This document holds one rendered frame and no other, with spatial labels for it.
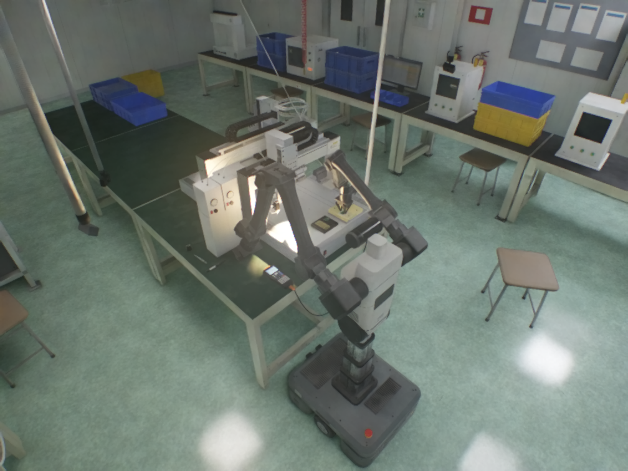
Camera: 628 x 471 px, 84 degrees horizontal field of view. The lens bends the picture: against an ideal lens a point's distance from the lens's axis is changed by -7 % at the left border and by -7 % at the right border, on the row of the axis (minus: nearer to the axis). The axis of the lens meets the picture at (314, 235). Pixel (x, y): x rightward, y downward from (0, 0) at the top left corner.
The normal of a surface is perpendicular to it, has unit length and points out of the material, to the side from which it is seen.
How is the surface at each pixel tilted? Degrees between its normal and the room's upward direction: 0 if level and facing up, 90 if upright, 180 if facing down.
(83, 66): 90
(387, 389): 0
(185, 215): 0
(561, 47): 90
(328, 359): 0
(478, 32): 90
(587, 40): 90
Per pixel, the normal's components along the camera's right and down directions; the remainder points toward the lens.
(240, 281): 0.00, -0.77
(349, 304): 0.35, -0.44
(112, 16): 0.72, 0.44
